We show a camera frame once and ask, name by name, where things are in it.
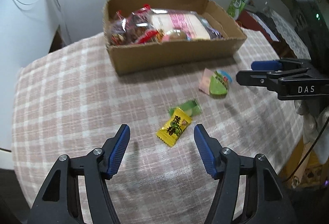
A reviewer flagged green blue egg snack pack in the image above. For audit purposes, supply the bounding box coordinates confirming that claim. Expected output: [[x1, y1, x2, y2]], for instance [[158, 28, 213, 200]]
[[209, 70, 232, 97]]

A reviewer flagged light green candy wrapper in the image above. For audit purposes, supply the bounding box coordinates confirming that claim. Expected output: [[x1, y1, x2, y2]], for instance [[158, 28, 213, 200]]
[[168, 99, 202, 117]]

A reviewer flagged packaged sliced bread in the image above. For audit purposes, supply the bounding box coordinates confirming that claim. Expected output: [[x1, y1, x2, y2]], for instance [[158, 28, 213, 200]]
[[151, 8, 223, 41]]

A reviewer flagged pink egg snack pack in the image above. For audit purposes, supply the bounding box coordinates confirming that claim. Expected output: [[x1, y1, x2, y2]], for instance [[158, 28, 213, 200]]
[[162, 29, 191, 42]]

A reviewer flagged yellow candy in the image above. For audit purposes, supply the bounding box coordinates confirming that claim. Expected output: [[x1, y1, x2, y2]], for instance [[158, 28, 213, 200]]
[[156, 108, 192, 147]]

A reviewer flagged red brown snack bag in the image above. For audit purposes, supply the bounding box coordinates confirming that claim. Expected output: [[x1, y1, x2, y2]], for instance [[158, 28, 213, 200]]
[[109, 4, 164, 46]]

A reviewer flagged red open box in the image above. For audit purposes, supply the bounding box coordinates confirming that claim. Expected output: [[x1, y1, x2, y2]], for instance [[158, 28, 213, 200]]
[[236, 10, 279, 44]]

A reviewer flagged green tissue box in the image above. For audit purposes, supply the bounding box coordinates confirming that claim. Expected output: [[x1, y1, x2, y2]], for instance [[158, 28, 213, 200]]
[[227, 0, 251, 20]]

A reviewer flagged brown cardboard box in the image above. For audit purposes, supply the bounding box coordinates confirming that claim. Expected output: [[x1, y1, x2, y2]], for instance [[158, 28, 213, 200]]
[[103, 0, 247, 76]]

